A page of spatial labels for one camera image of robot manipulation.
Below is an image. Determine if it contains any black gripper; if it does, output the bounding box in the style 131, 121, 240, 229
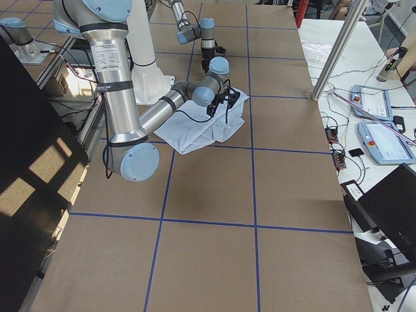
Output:
201, 48, 215, 73
206, 93, 228, 116

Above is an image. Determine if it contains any light blue button-up shirt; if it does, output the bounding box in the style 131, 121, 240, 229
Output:
154, 89, 249, 155

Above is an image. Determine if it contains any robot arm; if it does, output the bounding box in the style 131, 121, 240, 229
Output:
168, 0, 217, 73
53, 1, 231, 182

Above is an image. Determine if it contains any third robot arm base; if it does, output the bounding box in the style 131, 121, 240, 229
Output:
1, 17, 49, 65

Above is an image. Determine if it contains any upper blue teach pendant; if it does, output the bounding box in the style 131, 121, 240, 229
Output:
351, 84, 393, 122

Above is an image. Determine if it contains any blue teach pendant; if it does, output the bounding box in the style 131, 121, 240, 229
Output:
357, 122, 415, 165
351, 84, 393, 122

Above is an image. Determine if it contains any lower blue teach pendant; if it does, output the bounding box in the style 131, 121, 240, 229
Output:
357, 122, 415, 165

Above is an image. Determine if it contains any green spray bottle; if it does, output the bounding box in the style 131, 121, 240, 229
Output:
376, 46, 408, 82

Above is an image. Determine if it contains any reacher grabber stick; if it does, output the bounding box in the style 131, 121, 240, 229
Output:
330, 90, 415, 146

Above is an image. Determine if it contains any black monitor on stand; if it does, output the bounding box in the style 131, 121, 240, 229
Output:
341, 164, 415, 303

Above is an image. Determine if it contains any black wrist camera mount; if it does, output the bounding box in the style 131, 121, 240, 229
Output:
214, 42, 227, 55
225, 86, 241, 109

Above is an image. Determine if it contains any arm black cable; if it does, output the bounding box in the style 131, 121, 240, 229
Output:
175, 77, 235, 124

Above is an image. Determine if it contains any aluminium frame post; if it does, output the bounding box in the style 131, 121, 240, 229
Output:
310, 0, 368, 101

